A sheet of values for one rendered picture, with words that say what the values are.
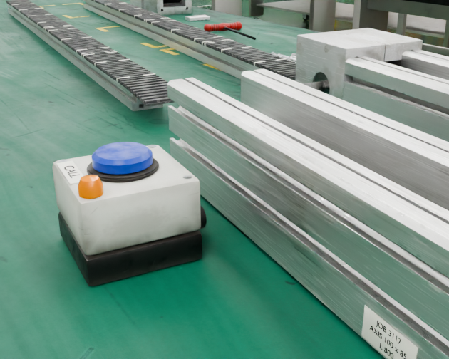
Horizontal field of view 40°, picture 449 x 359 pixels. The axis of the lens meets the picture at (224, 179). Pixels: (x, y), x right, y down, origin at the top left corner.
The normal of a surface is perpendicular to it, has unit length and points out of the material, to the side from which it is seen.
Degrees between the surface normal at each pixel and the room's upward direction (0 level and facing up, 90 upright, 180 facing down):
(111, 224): 90
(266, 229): 90
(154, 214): 90
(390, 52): 90
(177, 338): 0
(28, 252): 0
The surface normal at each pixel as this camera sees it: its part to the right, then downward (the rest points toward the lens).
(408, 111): -0.90, 0.18
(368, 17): 0.57, 0.32
